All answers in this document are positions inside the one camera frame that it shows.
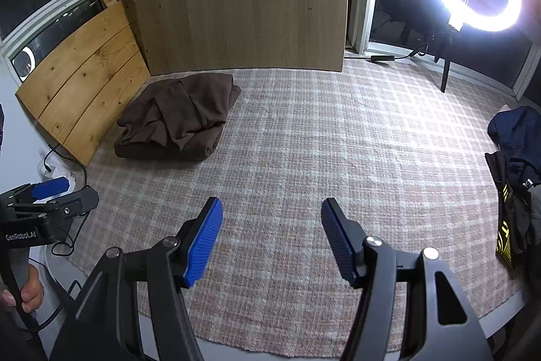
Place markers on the black wall switch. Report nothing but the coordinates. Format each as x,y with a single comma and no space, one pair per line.
1,128

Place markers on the light grey garment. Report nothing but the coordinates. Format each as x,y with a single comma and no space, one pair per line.
536,208

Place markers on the black tripod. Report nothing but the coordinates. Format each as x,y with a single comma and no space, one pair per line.
446,73

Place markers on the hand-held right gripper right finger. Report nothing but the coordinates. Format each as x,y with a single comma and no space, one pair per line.
340,242

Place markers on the pink plaid blanket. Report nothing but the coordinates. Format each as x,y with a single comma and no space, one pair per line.
296,132

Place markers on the brown garment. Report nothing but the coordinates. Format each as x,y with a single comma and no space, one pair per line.
181,120

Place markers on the pine plank panel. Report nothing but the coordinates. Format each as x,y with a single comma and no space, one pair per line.
84,86

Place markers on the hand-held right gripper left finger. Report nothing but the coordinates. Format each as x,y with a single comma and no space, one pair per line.
203,247

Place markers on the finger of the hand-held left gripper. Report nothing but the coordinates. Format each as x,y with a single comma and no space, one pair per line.
50,187
80,200

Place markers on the navy blue garment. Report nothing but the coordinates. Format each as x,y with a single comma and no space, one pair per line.
520,141

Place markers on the person's left hand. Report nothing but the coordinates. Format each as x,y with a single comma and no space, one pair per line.
31,295

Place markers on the person's left forearm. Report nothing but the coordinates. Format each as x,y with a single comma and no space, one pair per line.
17,344

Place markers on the black garment yellow print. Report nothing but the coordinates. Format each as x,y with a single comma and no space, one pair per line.
498,175

